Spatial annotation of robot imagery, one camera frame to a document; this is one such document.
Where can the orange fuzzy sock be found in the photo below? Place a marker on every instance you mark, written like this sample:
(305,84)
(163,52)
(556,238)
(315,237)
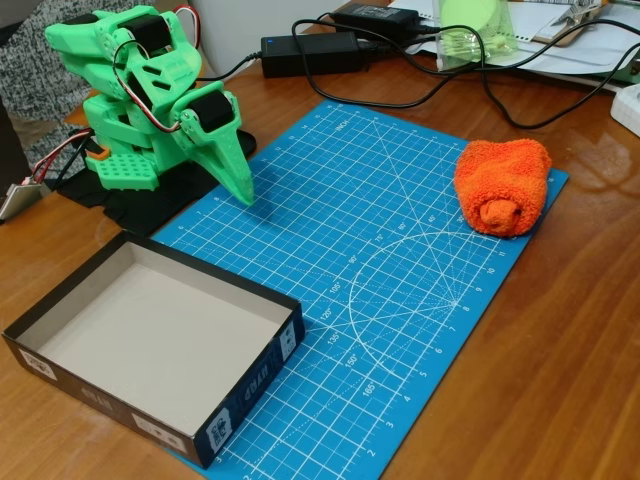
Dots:
(500,185)

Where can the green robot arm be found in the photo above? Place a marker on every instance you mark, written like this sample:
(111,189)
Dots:
(165,65)

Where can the white plastic box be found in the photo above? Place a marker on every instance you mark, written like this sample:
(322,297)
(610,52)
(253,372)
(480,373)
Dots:
(627,112)

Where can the black power adapter blue light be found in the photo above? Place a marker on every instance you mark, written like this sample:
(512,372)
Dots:
(310,52)

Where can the blue cutting mat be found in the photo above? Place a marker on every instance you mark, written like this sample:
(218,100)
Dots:
(360,280)

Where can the grey knitted fabric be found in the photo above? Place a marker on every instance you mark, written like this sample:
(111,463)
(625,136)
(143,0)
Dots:
(35,75)

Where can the grey controller board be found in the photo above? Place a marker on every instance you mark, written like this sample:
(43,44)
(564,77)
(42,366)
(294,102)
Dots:
(17,200)

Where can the dark cardboard box tray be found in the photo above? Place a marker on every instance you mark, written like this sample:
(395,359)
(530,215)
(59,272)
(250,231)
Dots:
(150,340)

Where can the clear bag green contents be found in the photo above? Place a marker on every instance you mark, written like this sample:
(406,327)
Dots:
(475,35)

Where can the brown clipboard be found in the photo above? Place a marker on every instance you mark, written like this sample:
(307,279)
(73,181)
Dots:
(550,32)

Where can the white paper stack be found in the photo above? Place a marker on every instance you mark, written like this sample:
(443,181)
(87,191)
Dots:
(570,55)

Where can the metal binder clip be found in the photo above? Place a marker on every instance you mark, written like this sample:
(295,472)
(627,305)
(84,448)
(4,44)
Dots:
(575,12)

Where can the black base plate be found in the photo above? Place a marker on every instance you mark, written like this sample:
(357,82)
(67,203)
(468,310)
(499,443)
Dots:
(140,212)

